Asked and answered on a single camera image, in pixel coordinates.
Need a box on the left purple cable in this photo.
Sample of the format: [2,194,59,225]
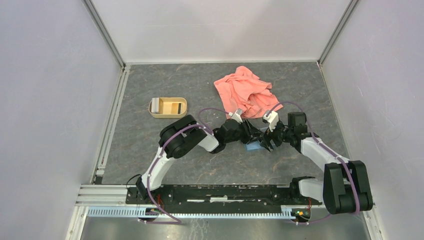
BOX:
[146,107,233,225]

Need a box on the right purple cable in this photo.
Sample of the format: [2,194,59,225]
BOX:
[264,101,361,226]

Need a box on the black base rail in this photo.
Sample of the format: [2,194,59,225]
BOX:
[124,183,324,216]

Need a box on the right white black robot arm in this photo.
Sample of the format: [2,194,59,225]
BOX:
[260,110,374,215]

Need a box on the purple cable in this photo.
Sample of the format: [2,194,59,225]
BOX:
[146,107,233,225]
[264,101,361,226]

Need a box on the white slotted cable duct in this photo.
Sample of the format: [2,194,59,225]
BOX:
[87,206,295,220]

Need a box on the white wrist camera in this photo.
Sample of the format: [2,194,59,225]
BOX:
[262,110,279,132]
[228,108,243,123]

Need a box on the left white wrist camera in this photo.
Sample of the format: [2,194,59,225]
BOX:
[228,108,243,123]

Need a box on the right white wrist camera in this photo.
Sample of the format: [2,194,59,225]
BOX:
[262,110,279,132]

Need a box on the pink crumpled cloth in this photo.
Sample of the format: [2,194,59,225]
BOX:
[213,66,279,119]

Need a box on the beige oval tray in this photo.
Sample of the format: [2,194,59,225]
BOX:
[148,97,188,119]

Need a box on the blue card holder wallet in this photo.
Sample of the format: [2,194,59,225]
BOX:
[244,127,267,151]

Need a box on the grey card stack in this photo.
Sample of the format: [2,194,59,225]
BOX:
[149,97,161,115]

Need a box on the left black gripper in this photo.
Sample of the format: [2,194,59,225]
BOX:
[224,118,262,145]

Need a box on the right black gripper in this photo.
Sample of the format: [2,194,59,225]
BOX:
[259,118,293,152]

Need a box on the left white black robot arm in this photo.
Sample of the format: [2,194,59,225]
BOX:
[136,115,263,204]

